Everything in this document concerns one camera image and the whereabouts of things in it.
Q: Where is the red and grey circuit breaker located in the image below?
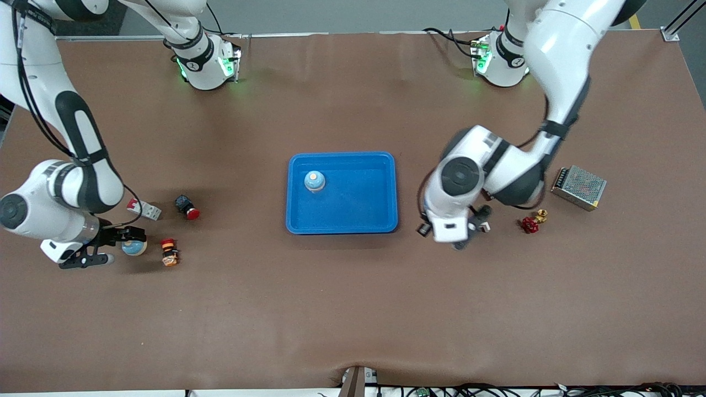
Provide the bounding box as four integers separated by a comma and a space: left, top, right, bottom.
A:
126, 198, 163, 221

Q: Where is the black cable bundle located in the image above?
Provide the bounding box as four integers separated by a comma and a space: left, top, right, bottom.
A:
381, 382, 706, 397

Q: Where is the red push button black body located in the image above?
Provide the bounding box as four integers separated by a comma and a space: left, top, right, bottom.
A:
174, 195, 201, 221

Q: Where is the brown table mat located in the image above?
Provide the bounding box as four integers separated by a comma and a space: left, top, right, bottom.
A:
0, 30, 706, 393

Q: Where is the brass valve red handle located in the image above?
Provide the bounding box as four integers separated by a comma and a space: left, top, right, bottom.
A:
521, 208, 549, 234

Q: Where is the metal mesh power supply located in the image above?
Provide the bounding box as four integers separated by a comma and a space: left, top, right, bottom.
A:
550, 165, 608, 212

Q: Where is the black base cable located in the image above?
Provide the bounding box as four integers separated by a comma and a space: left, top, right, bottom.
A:
207, 3, 243, 39
422, 26, 480, 60

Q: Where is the aluminium frame profile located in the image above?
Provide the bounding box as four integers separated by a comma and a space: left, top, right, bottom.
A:
662, 0, 706, 42

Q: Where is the red orange emergency stop button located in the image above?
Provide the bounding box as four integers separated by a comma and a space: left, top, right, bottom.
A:
160, 238, 181, 267

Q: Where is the blue plastic tray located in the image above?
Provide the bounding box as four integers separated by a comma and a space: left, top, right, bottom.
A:
285, 152, 399, 235

